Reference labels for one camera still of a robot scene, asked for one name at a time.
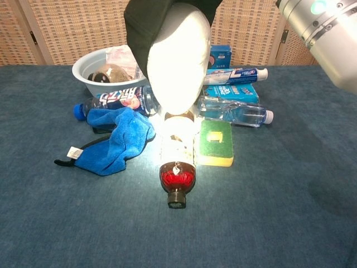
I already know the red liquid bottle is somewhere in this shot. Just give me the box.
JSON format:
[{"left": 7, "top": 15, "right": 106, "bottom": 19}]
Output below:
[{"left": 159, "top": 110, "right": 197, "bottom": 209}]

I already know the light blue plastic basin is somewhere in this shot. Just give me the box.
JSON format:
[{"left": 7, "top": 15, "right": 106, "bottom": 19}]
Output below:
[{"left": 71, "top": 46, "right": 150, "bottom": 97}]

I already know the clear water bottle white cap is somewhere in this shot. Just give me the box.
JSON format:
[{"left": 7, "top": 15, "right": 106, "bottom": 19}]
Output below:
[{"left": 197, "top": 96, "right": 274, "bottom": 128}]

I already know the blue Oreo biscuit box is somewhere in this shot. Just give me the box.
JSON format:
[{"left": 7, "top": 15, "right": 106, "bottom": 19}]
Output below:
[{"left": 208, "top": 44, "right": 233, "bottom": 70}]

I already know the green yellow sponge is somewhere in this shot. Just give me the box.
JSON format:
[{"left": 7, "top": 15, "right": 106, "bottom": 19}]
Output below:
[{"left": 195, "top": 119, "right": 234, "bottom": 168}]

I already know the woven folding screen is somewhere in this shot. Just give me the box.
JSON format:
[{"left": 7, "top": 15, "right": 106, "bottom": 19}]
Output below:
[{"left": 0, "top": 0, "right": 319, "bottom": 66}]

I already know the round brown jar black lid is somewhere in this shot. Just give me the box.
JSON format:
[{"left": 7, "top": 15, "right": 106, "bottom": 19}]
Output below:
[{"left": 87, "top": 63, "right": 132, "bottom": 84}]

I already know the white foam mannequin head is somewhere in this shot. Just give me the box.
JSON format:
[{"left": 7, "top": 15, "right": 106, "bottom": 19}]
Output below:
[{"left": 147, "top": 2, "right": 212, "bottom": 116}]

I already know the pink snack packet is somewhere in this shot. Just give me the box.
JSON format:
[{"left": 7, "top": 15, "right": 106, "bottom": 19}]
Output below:
[{"left": 105, "top": 46, "right": 140, "bottom": 80}]

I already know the teal toothpaste box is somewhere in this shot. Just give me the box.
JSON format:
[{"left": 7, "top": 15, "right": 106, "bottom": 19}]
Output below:
[{"left": 201, "top": 83, "right": 260, "bottom": 104}]

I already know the blue microfibre cloth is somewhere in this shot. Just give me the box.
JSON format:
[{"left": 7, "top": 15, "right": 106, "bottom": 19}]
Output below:
[{"left": 54, "top": 107, "right": 156, "bottom": 176}]

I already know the blue labelled drink bottle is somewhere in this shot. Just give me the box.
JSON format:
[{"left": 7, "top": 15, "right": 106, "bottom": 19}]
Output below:
[{"left": 73, "top": 85, "right": 161, "bottom": 121}]

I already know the black baseball cap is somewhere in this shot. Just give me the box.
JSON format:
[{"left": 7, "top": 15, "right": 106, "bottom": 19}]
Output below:
[{"left": 124, "top": 0, "right": 224, "bottom": 79}]

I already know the blue white toothpaste tube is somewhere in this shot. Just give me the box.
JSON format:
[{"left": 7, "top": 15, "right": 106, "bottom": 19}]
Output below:
[{"left": 203, "top": 67, "right": 269, "bottom": 86}]

